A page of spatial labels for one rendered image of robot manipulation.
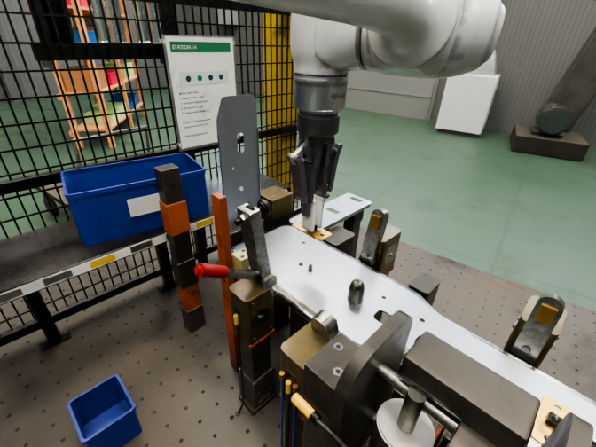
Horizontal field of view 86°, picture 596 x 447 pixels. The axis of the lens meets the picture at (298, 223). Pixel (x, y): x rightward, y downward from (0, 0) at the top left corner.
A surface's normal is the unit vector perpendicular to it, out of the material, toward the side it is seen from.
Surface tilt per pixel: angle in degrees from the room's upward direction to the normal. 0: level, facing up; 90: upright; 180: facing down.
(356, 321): 0
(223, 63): 90
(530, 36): 90
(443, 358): 0
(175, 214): 90
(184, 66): 90
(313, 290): 0
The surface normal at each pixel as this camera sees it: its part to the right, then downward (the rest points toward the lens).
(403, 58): -0.37, 0.88
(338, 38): -0.44, 0.56
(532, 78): -0.59, 0.39
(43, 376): 0.03, -0.87
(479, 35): 0.07, 0.56
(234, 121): 0.70, 0.37
